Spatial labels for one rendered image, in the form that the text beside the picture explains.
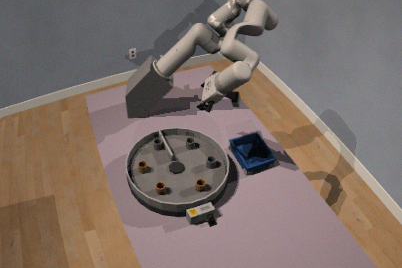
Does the grey metal bushing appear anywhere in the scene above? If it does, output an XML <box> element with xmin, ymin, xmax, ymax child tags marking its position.
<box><xmin>186</xmin><ymin>137</ymin><xmax>195</xmax><ymax>150</ymax></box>
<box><xmin>206</xmin><ymin>156</ymin><xmax>216</xmax><ymax>169</ymax></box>
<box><xmin>153</xmin><ymin>138</ymin><xmax>163</xmax><ymax>151</ymax></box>

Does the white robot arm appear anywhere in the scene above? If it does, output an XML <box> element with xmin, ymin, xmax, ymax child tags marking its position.
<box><xmin>153</xmin><ymin>0</ymin><xmax>278</xmax><ymax>107</ymax></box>

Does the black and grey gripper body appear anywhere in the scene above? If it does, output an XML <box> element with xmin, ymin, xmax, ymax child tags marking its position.
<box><xmin>202</xmin><ymin>72</ymin><xmax>227</xmax><ymax>105</ymax></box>

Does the bronze bushing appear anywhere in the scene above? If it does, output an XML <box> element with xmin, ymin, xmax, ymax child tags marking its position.
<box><xmin>156</xmin><ymin>182</ymin><xmax>166</xmax><ymax>195</ymax></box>
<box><xmin>196</xmin><ymin>179</ymin><xmax>206</xmax><ymax>192</ymax></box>
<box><xmin>138</xmin><ymin>161</ymin><xmax>148</xmax><ymax>174</ymax></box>

